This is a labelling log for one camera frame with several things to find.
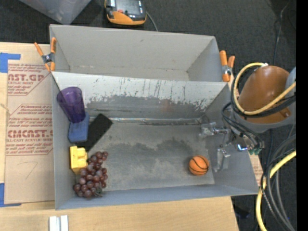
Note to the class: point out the orange toy basketball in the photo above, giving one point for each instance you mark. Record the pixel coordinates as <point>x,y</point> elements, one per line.
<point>198,165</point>

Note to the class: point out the red toy grape bunch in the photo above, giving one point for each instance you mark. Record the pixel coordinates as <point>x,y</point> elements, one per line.
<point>92,174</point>

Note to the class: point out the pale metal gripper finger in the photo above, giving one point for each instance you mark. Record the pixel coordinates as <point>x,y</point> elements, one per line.
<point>222,159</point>
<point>209,129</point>

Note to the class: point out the brown cardboard board red print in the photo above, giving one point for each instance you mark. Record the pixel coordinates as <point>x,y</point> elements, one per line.
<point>29,119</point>

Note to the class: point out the purple plastic cup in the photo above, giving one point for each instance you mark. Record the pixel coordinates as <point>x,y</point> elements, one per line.
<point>71,103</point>

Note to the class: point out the blue sponge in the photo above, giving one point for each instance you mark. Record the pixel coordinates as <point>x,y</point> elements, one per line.
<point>78,130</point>

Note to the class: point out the black flat block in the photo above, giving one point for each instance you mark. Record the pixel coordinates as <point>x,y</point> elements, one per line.
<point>98,129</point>

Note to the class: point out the grey metal bin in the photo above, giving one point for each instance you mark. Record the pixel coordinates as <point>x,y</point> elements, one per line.
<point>149,153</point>

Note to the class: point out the yellow toy block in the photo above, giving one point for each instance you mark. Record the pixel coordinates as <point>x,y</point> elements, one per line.
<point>77,159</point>

